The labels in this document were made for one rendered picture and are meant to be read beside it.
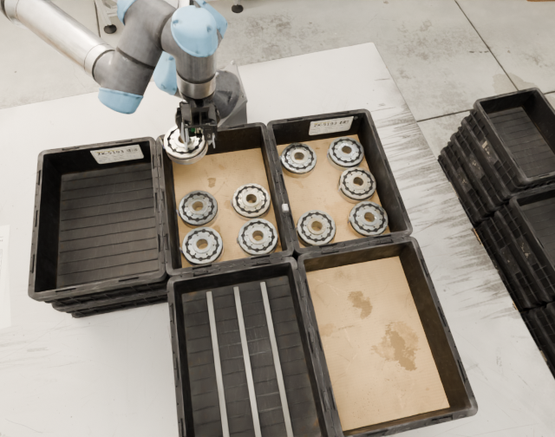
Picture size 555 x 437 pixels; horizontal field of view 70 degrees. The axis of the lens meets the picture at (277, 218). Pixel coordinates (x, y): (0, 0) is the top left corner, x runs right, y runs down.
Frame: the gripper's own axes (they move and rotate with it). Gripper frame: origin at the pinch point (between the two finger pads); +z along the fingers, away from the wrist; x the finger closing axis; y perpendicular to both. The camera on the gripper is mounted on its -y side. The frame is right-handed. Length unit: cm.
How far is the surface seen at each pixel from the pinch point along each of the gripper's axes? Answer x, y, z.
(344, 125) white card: 42.8, -6.4, 6.6
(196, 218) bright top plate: -2.5, 14.7, 14.4
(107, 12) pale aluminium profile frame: -38, -168, 93
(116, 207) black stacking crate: -23.1, 6.0, 19.9
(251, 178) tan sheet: 14.4, 3.4, 15.3
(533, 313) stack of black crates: 124, 51, 59
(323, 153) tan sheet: 36.5, -1.5, 12.8
